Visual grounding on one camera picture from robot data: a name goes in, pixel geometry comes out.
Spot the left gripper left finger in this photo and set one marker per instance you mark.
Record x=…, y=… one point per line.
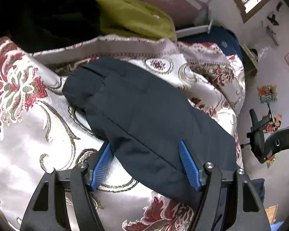
x=47, y=208

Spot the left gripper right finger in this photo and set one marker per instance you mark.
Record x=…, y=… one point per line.
x=229, y=199

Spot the dark navy padded jacket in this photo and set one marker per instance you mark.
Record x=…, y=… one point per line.
x=144, y=119

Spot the black mesh office chair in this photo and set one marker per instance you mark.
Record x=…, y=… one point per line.
x=262, y=148

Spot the floral white red bedspread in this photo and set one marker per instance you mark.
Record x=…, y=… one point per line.
x=40, y=130

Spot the Winnie the Pooh poster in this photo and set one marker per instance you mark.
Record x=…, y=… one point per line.
x=273, y=126

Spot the black garment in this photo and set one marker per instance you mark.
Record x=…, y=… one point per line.
x=39, y=25

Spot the olive green blanket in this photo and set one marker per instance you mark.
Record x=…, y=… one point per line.
x=133, y=18

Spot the cartoon poster on wall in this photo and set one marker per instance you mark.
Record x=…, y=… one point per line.
x=267, y=93

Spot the grey metal bed rail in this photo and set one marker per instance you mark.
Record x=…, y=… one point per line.
x=194, y=30

